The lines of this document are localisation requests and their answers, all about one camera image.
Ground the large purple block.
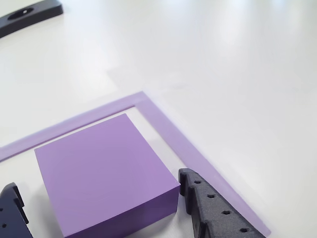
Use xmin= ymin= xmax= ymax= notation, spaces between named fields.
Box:
xmin=34 ymin=113 xmax=181 ymax=238

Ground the purple tape square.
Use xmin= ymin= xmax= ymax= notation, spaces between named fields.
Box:
xmin=0 ymin=91 xmax=272 ymax=238

